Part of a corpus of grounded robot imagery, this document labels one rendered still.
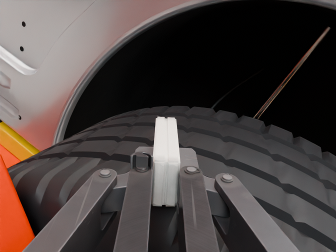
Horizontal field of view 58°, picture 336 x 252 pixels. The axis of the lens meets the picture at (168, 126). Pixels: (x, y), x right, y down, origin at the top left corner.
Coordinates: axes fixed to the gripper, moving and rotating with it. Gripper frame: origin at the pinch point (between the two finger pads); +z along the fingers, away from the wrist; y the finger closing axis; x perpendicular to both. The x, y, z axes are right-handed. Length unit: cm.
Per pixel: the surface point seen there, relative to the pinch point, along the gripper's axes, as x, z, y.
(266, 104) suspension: -12, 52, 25
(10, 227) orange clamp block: -4.9, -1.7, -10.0
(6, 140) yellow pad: -25, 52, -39
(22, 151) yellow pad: -27, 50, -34
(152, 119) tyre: -2.8, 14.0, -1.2
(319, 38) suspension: 4, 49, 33
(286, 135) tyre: -3.1, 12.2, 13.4
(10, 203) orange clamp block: -3.6, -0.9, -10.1
